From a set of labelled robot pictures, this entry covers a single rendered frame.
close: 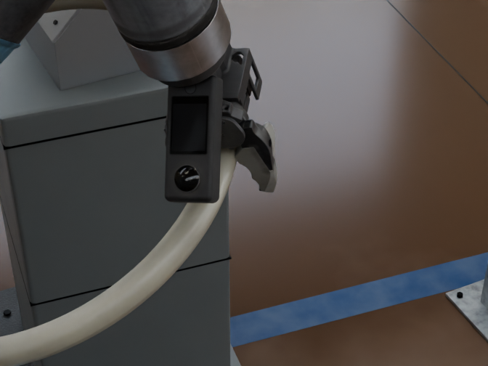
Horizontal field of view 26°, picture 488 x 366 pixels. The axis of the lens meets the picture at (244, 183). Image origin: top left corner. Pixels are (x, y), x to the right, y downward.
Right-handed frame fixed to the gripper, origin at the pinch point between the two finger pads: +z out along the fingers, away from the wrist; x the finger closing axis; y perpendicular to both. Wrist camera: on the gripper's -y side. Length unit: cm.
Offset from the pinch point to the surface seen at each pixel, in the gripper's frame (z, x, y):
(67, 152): 47, 51, 38
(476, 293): 151, -7, 69
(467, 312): 148, -6, 62
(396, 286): 148, 12, 68
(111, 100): 42, 43, 46
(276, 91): 166, 61, 147
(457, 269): 154, -2, 77
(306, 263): 144, 35, 72
